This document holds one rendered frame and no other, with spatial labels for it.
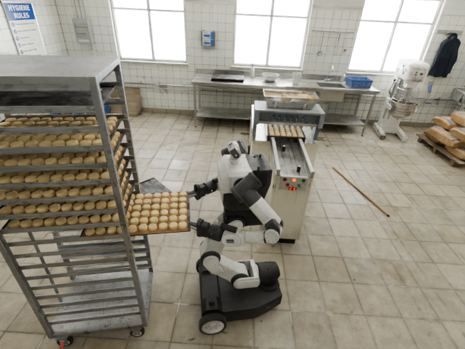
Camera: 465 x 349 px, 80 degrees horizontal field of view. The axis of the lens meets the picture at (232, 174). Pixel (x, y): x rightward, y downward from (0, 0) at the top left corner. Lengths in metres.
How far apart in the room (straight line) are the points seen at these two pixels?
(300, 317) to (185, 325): 0.90
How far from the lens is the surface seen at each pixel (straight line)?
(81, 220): 1.70
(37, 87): 1.36
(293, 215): 2.72
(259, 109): 2.93
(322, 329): 2.51
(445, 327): 2.97
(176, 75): 6.12
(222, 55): 5.92
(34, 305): 2.19
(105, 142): 1.33
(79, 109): 1.34
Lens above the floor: 2.07
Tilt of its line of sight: 31 degrees down
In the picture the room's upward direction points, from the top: 3 degrees clockwise
